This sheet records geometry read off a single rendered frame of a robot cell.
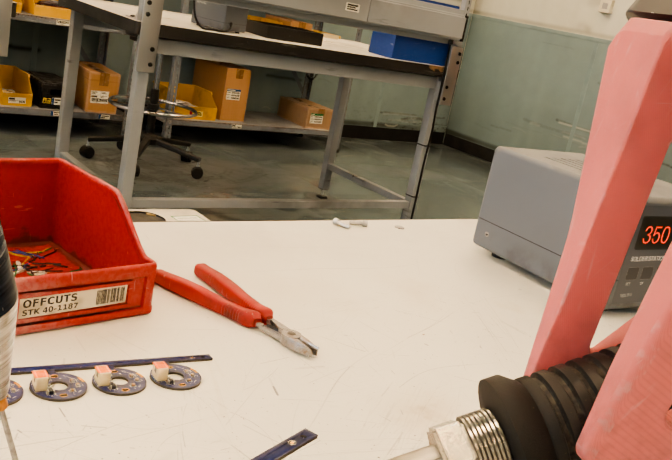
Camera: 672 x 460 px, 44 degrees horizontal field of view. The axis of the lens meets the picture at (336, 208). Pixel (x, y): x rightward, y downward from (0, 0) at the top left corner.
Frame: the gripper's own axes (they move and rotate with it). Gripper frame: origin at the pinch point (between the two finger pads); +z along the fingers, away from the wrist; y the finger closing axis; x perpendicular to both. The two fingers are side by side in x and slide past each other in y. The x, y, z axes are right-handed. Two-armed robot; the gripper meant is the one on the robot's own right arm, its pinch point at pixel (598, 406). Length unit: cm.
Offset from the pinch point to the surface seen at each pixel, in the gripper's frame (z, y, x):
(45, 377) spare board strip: 16.1, -22.2, -4.1
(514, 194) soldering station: -5, -50, 23
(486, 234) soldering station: -1, -52, 24
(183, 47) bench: 14, -262, 12
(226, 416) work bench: 12.7, -21.3, 3.3
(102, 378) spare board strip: 15.1, -23.0, -1.9
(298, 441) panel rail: 7.3, -9.1, 0.5
